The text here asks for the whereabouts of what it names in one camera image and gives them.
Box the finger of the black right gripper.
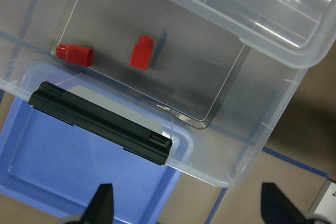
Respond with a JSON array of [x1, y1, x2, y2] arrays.
[[261, 182, 307, 224]]

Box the clear plastic box lid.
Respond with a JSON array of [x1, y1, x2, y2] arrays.
[[170, 0, 335, 68]]

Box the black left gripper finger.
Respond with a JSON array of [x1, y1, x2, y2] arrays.
[[78, 183, 114, 224]]

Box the blue plastic tray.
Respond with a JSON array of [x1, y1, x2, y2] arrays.
[[1, 98, 181, 223]]

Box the clear plastic storage box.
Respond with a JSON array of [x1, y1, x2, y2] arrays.
[[0, 0, 336, 188]]

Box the red block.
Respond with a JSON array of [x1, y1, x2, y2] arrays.
[[56, 44, 93, 67], [129, 35, 154, 71]]

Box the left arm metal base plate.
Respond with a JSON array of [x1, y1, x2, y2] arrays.
[[309, 179, 335, 220]]

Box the black box latch handle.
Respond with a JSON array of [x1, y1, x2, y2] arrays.
[[28, 81, 173, 165]]

